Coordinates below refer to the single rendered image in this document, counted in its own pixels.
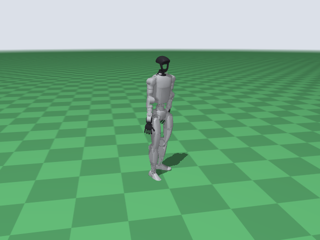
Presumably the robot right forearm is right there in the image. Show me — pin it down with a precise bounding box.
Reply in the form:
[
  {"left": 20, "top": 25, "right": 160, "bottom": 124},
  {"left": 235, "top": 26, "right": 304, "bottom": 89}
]
[{"left": 146, "top": 97, "right": 153, "bottom": 122}]

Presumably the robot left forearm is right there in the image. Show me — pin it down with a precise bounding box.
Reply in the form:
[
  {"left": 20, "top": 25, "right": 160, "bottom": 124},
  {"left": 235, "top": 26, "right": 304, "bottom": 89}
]
[{"left": 165, "top": 97, "right": 174, "bottom": 112}]

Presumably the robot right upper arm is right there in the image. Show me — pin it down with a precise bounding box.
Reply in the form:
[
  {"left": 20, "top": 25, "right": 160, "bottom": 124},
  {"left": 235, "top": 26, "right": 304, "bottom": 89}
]
[{"left": 146, "top": 77, "right": 157, "bottom": 104}]

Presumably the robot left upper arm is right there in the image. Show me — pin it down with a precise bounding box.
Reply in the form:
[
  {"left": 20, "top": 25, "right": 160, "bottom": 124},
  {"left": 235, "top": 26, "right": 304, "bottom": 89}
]
[{"left": 169, "top": 74, "right": 176, "bottom": 99}]

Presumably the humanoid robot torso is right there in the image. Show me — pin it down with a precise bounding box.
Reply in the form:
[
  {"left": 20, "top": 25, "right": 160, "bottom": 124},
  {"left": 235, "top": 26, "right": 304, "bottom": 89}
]
[{"left": 152, "top": 72, "right": 172, "bottom": 121}]

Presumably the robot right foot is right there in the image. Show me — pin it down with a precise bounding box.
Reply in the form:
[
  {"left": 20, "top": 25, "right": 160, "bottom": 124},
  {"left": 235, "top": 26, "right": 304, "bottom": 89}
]
[{"left": 148, "top": 170, "right": 162, "bottom": 181}]

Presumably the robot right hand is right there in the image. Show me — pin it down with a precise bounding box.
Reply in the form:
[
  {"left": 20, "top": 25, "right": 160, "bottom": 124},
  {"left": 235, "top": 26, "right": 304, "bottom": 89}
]
[{"left": 144, "top": 117, "right": 155, "bottom": 134}]

